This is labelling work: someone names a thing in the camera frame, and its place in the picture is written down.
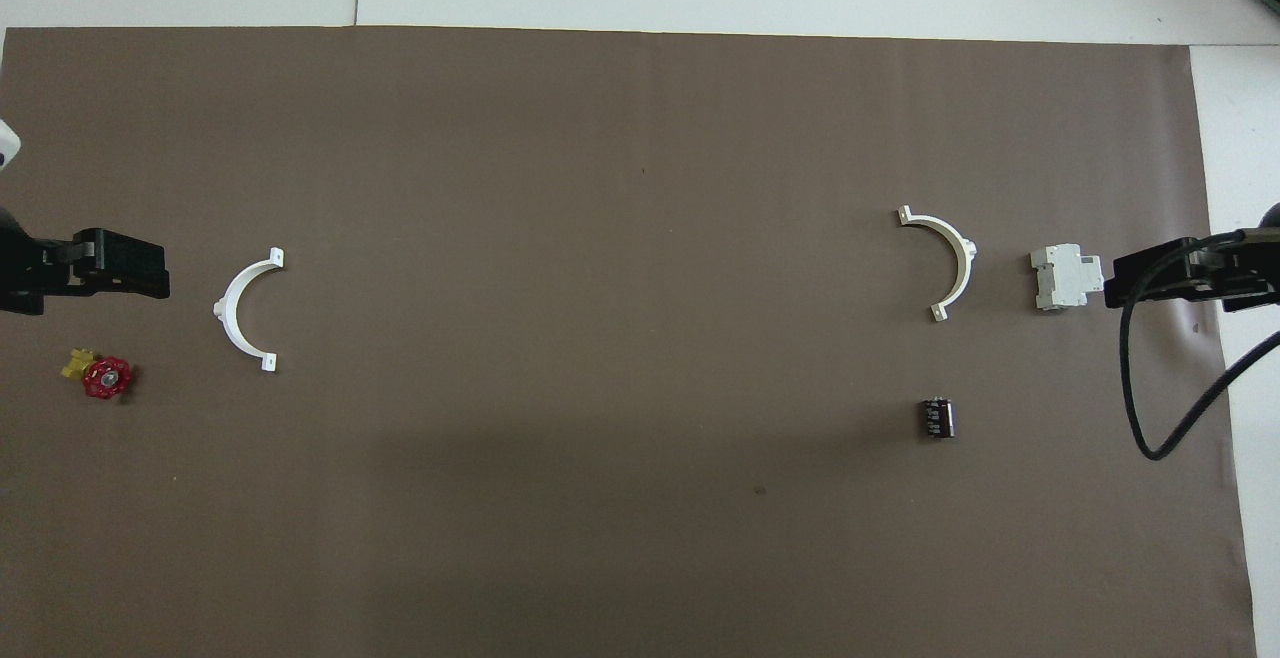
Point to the white half pipe clamp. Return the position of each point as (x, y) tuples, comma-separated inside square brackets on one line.
[(221, 311), (970, 251)]

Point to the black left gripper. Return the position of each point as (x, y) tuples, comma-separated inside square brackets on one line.
[(25, 273)]

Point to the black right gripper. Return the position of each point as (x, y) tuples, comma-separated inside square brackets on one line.
[(1240, 278)]

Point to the red handwheel brass valve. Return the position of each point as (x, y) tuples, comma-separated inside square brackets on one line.
[(106, 378)]

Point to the white circuit breaker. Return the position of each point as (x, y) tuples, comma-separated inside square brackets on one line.
[(1065, 278)]

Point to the black cylindrical capacitor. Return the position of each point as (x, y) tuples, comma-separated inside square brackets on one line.
[(937, 418)]

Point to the brown table mat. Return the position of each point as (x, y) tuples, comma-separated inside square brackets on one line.
[(640, 138)]

